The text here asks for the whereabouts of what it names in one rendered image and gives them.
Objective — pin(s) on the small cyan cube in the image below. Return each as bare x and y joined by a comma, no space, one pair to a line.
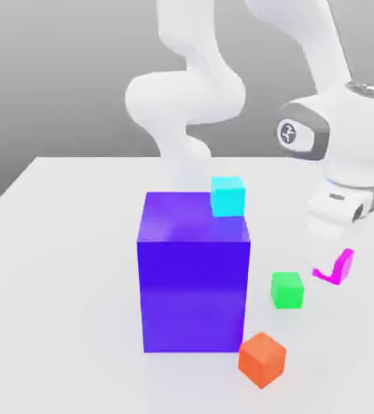
228,197

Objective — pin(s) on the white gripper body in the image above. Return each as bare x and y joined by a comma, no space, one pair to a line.
327,233

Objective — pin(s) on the small magenta cube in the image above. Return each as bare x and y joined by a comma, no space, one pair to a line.
343,266

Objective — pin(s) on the small orange cube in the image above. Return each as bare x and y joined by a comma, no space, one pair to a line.
261,360

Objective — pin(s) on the small green cube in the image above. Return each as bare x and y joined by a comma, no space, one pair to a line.
286,291

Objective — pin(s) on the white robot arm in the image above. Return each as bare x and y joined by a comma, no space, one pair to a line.
186,97

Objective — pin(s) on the large purple box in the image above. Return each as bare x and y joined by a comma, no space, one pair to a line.
193,291

